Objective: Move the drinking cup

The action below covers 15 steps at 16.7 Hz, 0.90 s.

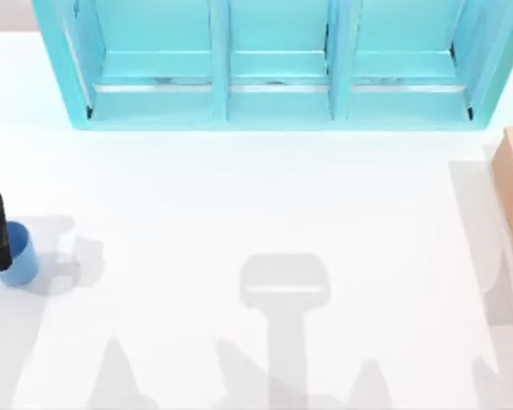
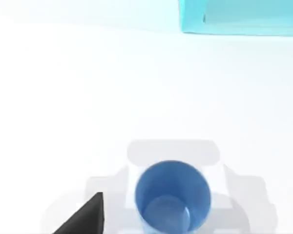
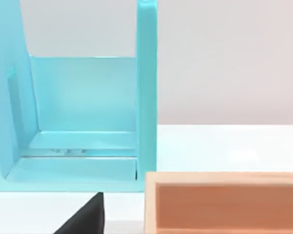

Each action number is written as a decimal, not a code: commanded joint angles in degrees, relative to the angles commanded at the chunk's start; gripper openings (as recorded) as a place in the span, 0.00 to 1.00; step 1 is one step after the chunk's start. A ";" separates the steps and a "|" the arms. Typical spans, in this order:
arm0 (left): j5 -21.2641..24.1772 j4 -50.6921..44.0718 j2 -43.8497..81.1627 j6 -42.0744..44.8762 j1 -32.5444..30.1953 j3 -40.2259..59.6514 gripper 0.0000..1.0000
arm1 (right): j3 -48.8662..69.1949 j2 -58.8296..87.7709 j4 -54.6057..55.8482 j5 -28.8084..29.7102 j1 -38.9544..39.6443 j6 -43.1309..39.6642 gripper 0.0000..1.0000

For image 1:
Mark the light blue rack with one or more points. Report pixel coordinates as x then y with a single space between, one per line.
282 102

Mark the blue cup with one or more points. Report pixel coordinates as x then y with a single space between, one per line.
22 260

